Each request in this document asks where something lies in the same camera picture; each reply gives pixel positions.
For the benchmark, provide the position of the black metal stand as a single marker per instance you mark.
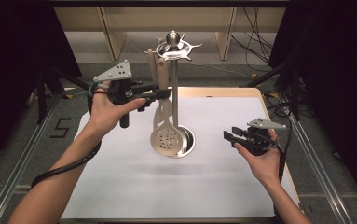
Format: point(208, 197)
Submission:
point(294, 93)
point(41, 93)

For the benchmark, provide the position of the person's left hand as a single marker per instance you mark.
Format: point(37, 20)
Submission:
point(104, 115)

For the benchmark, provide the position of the beige skimmer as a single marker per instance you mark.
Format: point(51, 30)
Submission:
point(167, 140)

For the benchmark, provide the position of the black curtain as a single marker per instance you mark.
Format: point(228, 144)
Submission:
point(337, 62)
point(11, 62)

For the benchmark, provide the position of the aluminium floor rail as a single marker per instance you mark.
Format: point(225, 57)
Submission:
point(17, 177)
point(319, 174)

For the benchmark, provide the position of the light wooden shelf unit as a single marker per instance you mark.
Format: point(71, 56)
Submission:
point(167, 18)

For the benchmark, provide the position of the person's right hand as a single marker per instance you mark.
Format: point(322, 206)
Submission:
point(266, 165)

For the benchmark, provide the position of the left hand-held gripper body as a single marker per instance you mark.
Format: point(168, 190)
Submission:
point(120, 90)

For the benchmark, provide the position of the white table sheet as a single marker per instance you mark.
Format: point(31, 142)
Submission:
point(179, 193)

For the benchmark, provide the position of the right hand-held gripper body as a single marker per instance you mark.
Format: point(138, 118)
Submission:
point(257, 140)

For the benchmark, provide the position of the steel utensil rack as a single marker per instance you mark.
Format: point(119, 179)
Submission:
point(175, 77)

